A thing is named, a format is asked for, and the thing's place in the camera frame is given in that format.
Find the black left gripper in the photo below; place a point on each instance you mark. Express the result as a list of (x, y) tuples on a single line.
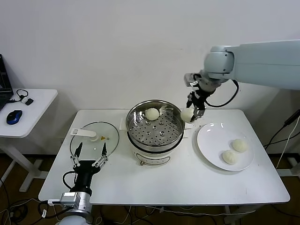
[(84, 170)]

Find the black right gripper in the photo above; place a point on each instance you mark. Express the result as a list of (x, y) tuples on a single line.
[(198, 99)]

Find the white steamed baozi bun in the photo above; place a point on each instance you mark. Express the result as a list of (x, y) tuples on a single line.
[(152, 114), (239, 145), (186, 115), (230, 157)]

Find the blue computer mouse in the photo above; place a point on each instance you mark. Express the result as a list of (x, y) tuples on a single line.
[(14, 116)]

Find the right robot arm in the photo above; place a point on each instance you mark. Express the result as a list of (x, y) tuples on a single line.
[(257, 63)]

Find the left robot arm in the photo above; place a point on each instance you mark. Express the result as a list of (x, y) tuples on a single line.
[(77, 211)]

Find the stainless steel steamer basket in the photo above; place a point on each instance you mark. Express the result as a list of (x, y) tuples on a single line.
[(154, 133)]

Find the white side table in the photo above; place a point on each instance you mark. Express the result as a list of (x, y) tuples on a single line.
[(39, 105)]

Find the white round plate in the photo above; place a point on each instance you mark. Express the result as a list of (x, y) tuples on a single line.
[(243, 162)]

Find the black laptop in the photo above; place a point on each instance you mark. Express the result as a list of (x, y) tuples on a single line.
[(4, 89)]

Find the white stand foot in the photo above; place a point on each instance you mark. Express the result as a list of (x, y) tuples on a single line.
[(289, 172)]

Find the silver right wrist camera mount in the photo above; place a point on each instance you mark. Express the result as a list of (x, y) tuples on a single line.
[(190, 80)]

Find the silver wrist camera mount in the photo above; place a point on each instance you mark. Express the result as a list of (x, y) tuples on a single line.
[(69, 199), (190, 80)]

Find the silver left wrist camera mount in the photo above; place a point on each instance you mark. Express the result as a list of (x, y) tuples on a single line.
[(69, 199)]

